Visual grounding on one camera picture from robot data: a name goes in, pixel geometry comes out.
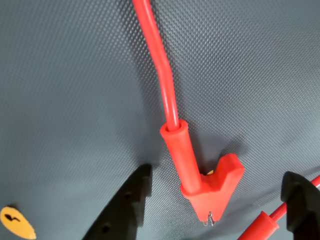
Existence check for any red lead cable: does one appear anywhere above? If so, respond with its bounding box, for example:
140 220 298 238
131 0 181 131
271 174 320 224

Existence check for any black textured work mat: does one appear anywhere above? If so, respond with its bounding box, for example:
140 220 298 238
0 0 320 240

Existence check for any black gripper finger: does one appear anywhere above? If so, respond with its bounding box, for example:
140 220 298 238
281 171 320 240
82 163 153 240

